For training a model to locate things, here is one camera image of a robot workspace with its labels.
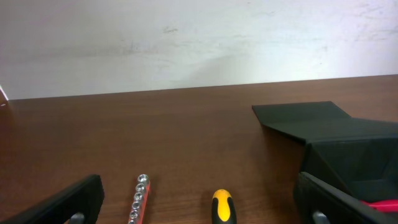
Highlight orange socket bit rail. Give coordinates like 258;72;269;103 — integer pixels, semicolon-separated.
128;174;150;224

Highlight dark green open box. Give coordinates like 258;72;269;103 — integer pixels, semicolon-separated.
252;101;397;202

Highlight yellow black screwdriver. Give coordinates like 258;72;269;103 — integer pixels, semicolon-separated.
211;189;237;224

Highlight small orange-handled cutting pliers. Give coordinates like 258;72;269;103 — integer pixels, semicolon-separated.
363;199;398;213

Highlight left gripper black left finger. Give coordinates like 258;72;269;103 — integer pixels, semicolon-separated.
2;174;104;224

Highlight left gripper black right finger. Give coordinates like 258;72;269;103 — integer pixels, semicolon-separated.
293;172;397;224

